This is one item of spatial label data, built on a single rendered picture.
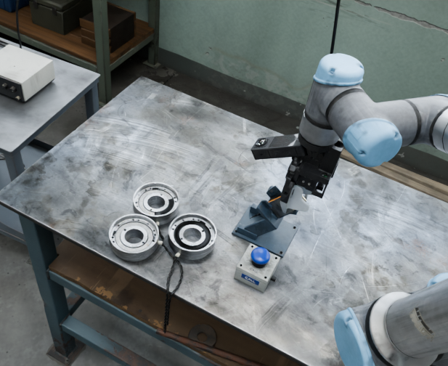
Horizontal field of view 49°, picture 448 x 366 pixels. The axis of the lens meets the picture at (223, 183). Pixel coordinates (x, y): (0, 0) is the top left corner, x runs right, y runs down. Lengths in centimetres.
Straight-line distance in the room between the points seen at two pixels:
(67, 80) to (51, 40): 109
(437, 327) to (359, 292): 45
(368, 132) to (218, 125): 71
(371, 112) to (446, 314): 31
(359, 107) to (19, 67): 117
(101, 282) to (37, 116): 57
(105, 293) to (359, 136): 81
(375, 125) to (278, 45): 191
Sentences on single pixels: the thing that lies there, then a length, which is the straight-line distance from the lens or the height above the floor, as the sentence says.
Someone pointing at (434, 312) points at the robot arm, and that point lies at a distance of 68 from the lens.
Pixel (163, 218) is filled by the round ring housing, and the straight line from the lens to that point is 110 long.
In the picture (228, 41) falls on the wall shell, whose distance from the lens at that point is 276.
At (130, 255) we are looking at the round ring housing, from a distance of 104.
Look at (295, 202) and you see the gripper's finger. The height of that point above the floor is 96.
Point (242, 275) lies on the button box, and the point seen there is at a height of 83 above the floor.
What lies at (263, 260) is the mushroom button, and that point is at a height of 87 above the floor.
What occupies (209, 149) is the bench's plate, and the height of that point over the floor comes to 80.
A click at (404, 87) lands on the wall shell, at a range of 255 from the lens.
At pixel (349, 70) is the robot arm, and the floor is 127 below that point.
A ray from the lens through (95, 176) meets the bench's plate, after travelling 124.
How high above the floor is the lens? 168
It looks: 46 degrees down
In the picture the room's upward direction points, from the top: 10 degrees clockwise
